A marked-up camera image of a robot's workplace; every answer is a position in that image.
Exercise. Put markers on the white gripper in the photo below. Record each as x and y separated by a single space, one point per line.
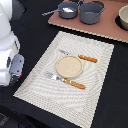
11 65

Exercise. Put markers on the grey frying pan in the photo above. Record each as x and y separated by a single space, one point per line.
67 4

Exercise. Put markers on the white fish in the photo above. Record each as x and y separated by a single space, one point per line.
68 10

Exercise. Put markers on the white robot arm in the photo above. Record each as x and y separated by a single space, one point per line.
9 10

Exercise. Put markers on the brown stove board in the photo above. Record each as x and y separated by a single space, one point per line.
106 27

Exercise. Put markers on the beige round plate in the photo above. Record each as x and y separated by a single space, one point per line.
69 66

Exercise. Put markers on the white woven placemat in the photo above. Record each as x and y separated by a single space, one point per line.
74 99

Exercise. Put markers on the grey cooking pot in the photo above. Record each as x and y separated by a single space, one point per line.
90 12

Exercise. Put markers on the beige bowl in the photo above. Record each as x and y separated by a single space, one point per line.
123 14

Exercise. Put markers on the fork with wooden handle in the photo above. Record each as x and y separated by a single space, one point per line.
55 77

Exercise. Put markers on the knife with wooden handle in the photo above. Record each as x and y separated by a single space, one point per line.
80 56

